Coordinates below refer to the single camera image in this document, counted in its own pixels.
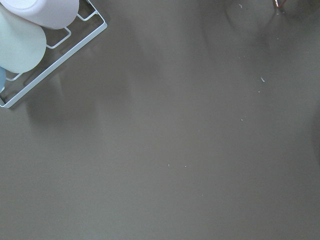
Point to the pale green plastic cup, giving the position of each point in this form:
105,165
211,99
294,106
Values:
22,43

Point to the blue plastic cup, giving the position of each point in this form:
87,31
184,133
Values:
2,79

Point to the white wire cup rack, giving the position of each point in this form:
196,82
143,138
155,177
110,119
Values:
61,45

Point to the copper wire glass holder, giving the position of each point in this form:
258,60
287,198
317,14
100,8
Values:
279,3

